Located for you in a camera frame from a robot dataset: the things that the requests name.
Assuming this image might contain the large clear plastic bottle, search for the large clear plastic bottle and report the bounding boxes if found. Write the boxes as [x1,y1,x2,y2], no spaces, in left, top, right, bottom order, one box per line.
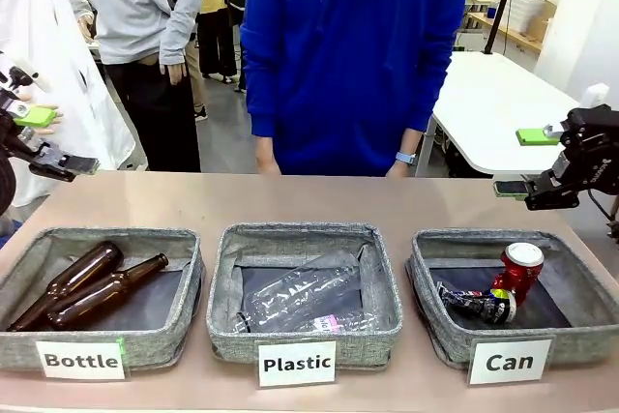
[236,249,362,335]

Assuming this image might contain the cardboard box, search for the cardboard box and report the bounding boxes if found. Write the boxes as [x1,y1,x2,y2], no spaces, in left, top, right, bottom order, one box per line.
[529,0,558,43]

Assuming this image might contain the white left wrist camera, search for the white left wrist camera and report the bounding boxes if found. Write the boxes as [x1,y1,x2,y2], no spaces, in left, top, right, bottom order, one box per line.
[0,52,40,94]

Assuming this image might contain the small plastic bottle pink label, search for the small plastic bottle pink label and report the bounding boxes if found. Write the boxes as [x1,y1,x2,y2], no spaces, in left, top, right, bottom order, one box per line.
[289,310,381,336]

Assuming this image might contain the stacked white crates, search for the stacked white crates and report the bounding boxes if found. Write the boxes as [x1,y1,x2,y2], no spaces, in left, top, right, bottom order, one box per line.
[507,0,551,32]

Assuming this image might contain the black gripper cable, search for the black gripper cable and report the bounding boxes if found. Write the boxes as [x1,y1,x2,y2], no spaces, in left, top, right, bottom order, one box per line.
[586,189,619,241]

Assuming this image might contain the crushed red can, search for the crushed red can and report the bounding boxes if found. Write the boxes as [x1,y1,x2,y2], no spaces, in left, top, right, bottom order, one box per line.
[492,242,545,306]

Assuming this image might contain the wooden workbench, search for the wooden workbench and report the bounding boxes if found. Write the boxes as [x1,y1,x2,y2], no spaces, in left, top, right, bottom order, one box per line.
[466,11,544,54]

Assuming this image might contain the white sign reading Bottle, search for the white sign reading Bottle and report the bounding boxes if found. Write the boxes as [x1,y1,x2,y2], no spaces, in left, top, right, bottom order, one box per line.
[35,338,131,382]

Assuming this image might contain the brown glass beer bottle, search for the brown glass beer bottle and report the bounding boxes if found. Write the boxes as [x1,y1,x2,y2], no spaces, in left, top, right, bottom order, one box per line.
[46,252,171,330]
[5,240,125,332]

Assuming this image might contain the white-coat person hand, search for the white-coat person hand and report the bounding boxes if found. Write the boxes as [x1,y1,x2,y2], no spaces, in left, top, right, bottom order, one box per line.
[18,93,65,137]

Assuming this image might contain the white sign reading Can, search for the white sign reading Can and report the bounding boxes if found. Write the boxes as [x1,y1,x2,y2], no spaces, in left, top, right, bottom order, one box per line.
[466,337,555,387]

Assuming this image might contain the person in black clothes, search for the person in black clothes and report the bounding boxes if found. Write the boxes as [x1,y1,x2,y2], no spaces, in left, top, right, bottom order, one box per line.
[225,0,253,94]

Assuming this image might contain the blue-sleeved right forearm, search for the blue-sleeved right forearm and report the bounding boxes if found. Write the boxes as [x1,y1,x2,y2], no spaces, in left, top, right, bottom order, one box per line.
[240,25,281,157]

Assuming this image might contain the grey-top person hand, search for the grey-top person hand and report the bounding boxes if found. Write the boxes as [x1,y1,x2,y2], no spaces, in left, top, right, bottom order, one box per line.
[76,14,96,43]
[165,60,190,87]

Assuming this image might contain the person in white coat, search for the person in white coat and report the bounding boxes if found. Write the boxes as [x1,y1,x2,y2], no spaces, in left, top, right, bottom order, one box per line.
[0,0,137,235]

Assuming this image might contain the person in blue sweater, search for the person in blue sweater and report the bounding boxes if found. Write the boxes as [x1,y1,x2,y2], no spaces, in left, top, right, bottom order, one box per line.
[240,0,469,177]

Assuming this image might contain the blue-sleeved left forearm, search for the blue-sleeved left forearm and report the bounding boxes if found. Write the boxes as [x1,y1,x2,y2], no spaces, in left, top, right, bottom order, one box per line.
[396,40,468,158]

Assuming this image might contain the grey fabric basket Can label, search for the grey fabric basket Can label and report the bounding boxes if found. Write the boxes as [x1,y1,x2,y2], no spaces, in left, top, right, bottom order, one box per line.
[407,228,619,369]

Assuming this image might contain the grey fabric basket Plastic label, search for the grey fabric basket Plastic label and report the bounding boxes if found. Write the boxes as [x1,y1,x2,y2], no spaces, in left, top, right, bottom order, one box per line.
[206,222,404,371]

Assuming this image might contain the person in grey top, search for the person in grey top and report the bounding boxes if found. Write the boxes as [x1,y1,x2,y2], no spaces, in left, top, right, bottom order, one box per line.
[52,0,203,173]

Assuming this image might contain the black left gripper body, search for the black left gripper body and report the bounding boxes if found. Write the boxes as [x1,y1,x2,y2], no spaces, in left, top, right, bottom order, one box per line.
[0,107,25,217]

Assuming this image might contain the blue-sweater person right hand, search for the blue-sweater person right hand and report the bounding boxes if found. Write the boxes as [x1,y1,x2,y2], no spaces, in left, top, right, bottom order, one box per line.
[256,152,283,177]

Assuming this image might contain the white background table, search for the white background table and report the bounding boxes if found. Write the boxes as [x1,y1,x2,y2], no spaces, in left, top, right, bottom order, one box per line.
[428,50,581,178]

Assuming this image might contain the grey fabric basket Bottle label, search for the grey fabric basket Bottle label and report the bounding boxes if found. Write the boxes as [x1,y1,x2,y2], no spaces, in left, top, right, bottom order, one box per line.
[0,225,207,371]

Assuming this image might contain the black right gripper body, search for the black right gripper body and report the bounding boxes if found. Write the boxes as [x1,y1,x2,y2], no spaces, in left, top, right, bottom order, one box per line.
[550,103,619,192]

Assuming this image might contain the white sign reading Plastic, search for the white sign reading Plastic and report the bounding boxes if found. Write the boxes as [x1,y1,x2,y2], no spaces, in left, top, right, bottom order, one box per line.
[254,339,339,389]

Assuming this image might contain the crushed dark blue can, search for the crushed dark blue can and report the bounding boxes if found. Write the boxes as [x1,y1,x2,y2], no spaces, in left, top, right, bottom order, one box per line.
[436,280,518,325]

